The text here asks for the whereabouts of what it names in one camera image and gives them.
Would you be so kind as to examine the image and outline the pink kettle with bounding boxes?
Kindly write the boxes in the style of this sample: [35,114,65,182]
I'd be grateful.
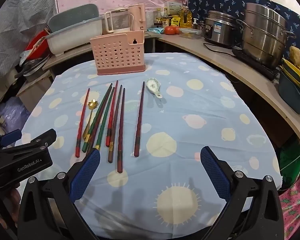
[129,3,147,32]

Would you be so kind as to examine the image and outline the dark frying pan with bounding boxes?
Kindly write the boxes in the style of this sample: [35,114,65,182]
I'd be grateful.
[15,52,50,78]

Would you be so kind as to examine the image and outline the white green carton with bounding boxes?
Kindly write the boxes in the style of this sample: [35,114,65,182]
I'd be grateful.
[164,1,183,15]

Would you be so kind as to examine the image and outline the yellow sponge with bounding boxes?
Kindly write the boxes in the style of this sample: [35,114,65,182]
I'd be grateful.
[289,45,300,65]

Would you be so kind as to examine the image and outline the clear food container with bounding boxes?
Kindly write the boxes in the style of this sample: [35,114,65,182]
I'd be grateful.
[179,28,202,40]

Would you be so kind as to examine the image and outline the dark sauce bottle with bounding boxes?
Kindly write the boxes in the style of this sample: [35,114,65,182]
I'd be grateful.
[162,9,170,28]

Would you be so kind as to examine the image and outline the brown chopstick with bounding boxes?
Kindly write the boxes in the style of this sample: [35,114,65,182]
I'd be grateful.
[108,85,123,163]
[87,86,115,155]

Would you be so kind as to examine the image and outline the green chopstick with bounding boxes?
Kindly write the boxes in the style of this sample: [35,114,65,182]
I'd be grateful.
[82,83,113,153]
[95,87,115,151]

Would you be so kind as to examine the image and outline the purple plastic bag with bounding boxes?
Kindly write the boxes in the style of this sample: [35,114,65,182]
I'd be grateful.
[0,96,30,130]

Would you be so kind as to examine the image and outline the red tomato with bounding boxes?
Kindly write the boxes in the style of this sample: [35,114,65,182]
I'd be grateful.
[164,26,180,35]

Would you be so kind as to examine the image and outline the black power cable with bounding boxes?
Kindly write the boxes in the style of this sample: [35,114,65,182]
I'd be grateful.
[203,42,240,53]

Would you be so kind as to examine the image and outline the red plastic basin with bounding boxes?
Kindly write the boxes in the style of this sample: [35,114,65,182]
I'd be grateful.
[25,30,49,53]

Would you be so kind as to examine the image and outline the white ceramic spoon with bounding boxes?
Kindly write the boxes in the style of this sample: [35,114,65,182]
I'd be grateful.
[146,77,163,98]

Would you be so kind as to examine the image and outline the cooking oil bottle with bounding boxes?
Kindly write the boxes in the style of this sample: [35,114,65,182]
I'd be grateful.
[179,6,192,28]

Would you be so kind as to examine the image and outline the green bag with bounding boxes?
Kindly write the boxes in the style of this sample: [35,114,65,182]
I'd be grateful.
[279,142,300,188]

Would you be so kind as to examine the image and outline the grey plastic sheet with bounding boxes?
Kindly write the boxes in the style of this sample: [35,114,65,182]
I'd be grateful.
[0,0,58,73]

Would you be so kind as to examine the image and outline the grey-green plastic tub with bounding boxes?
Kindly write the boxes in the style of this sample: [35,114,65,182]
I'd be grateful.
[47,4,100,33]

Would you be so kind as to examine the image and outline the stack of yellow plates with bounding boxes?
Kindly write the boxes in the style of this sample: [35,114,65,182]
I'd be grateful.
[280,57,300,98]

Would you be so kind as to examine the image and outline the white plastic basin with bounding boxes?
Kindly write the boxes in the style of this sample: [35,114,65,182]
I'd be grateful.
[44,16,104,56]

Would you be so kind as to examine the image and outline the dark red chopstick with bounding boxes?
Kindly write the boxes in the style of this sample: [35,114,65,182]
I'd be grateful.
[117,88,126,173]
[134,81,146,158]

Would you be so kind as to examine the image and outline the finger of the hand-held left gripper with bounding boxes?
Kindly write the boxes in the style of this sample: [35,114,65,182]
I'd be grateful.
[0,129,23,155]
[4,129,57,155]

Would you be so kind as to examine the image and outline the glass kettle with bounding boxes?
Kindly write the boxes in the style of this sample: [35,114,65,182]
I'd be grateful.
[101,7,134,35]

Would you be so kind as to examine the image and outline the gold flower spoon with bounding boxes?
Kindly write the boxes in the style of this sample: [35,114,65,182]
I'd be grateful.
[82,99,97,140]

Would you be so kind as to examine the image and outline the blue floral cloth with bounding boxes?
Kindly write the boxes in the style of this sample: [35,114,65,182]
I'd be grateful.
[187,0,300,63]

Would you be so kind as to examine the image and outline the blue printed tablecloth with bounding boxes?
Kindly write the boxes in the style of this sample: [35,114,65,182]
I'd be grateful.
[15,52,283,233]

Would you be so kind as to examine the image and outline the clear sauce bottle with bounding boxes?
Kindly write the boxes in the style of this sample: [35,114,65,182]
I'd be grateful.
[155,8,164,28]

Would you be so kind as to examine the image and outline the stainless steel steamer pot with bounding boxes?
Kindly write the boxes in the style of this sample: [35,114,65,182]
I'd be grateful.
[236,2,297,69]

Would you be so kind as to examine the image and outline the yellow packet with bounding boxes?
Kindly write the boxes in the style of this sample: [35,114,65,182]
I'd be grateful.
[170,15,182,27]

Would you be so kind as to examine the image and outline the pink perforated utensil holder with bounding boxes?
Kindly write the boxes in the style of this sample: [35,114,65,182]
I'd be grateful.
[90,30,146,76]

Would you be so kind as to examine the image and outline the silver rice cooker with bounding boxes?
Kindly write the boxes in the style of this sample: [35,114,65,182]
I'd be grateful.
[203,10,240,47]

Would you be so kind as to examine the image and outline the pink pineapple cloth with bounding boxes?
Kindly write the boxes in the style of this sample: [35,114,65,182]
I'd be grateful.
[280,165,300,240]

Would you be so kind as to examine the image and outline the black induction cooktop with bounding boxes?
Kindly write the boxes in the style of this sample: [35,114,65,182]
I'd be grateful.
[231,49,280,80]

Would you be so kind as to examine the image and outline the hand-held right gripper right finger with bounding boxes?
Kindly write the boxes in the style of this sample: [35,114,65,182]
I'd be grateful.
[200,146,285,240]

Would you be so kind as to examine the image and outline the wooden counter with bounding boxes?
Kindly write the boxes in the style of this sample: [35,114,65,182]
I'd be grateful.
[145,31,300,153]

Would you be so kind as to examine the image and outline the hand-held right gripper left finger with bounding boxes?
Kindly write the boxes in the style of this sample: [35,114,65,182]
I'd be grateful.
[17,148,101,240]

